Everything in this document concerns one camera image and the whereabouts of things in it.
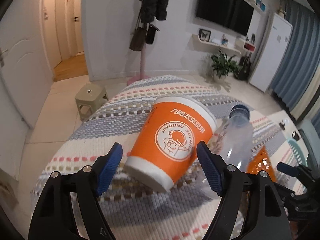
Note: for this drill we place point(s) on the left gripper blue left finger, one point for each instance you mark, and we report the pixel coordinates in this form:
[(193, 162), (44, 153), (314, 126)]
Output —
[(109, 168)]

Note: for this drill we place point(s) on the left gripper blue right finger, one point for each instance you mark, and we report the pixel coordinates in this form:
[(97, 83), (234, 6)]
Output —
[(213, 166)]

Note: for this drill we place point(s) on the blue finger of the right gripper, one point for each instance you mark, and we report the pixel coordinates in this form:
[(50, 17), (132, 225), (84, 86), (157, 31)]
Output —
[(292, 171)]

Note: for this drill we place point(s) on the orange panda snack bag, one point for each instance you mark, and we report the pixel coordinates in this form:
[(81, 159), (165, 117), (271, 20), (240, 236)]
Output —
[(261, 162)]

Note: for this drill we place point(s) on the orange paper cup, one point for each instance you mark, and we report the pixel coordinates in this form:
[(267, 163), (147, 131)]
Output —
[(166, 145)]

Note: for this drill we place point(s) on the white room door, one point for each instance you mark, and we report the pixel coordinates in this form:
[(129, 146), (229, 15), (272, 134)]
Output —
[(26, 78)]

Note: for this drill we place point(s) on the light blue plastic basket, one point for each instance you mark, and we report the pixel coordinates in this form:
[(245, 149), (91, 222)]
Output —
[(297, 152)]

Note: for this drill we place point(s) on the clear plastic water bottle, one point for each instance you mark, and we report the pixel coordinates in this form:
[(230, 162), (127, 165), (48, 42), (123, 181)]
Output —
[(233, 144)]

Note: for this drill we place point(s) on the black mug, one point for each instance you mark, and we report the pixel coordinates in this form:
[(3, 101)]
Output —
[(295, 136)]

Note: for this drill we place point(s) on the small dark phone stand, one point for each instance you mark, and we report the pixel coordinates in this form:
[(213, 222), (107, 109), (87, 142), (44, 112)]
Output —
[(283, 123)]

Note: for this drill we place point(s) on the striped woven sofa cover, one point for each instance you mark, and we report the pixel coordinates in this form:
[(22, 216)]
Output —
[(69, 207)]

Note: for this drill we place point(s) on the beige plastic stool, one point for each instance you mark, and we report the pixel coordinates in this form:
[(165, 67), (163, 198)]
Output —
[(89, 99)]

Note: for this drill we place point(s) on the pink coat stand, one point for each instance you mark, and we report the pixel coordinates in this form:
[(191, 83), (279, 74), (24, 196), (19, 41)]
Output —
[(141, 75)]

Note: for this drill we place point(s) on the green potted plant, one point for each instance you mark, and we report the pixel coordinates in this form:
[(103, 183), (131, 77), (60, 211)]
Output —
[(222, 65)]

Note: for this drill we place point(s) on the blue striped curtain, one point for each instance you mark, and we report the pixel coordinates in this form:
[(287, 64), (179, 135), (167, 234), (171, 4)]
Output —
[(292, 81)]

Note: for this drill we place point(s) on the dark acoustic guitar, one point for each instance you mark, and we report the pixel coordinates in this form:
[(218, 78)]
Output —
[(245, 65)]

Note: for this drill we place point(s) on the brown hanging bag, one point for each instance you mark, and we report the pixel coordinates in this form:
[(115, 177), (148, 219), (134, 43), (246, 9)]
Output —
[(139, 35)]

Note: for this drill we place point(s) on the white curved cube shelf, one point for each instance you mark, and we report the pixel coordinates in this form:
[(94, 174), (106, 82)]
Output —
[(244, 46)]

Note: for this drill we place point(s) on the white refrigerator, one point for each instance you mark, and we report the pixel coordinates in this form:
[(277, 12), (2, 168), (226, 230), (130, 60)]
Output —
[(271, 52)]

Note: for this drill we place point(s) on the black hanging coat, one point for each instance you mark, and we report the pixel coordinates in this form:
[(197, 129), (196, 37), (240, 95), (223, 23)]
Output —
[(153, 9)]

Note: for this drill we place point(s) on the white wall shelf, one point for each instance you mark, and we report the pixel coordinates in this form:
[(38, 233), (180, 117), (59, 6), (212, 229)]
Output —
[(216, 45)]

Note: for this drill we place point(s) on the butterfly picture frame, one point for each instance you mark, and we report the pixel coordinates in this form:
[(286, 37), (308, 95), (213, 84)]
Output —
[(204, 35)]

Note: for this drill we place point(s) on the black wall television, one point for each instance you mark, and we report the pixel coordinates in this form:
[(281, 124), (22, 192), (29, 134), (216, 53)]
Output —
[(232, 14)]

